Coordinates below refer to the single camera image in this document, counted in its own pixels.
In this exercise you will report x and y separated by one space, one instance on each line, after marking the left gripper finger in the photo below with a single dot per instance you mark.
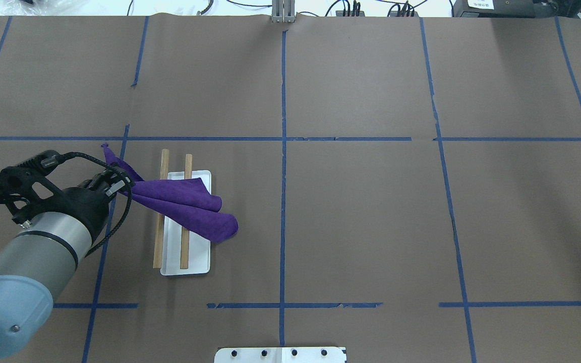
119 184
100 181

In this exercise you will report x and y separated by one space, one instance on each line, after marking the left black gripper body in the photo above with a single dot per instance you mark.
82 203

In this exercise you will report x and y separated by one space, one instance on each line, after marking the purple microfibre towel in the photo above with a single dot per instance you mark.
185 201

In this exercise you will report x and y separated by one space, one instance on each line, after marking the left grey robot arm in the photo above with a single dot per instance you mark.
59 228

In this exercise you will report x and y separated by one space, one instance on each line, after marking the left wooden rack rod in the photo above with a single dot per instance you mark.
159 221

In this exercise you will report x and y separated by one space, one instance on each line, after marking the wooden rack rod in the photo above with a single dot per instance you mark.
159 221
185 234

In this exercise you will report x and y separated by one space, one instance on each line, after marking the right wooden rack rod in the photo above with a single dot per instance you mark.
185 234

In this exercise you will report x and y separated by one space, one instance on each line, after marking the white towel rack base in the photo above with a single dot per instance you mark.
199 253

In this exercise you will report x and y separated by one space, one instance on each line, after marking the crossing blue tape strip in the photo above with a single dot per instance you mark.
278 139

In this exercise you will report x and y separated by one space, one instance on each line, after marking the black device on shelf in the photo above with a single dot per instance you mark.
516 9

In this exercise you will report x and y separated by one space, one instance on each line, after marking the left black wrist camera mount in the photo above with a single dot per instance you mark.
17 191

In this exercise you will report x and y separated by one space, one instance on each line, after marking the white bracket with holes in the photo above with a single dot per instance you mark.
282 354

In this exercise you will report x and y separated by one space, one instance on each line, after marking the grey metal clamp post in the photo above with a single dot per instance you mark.
283 11

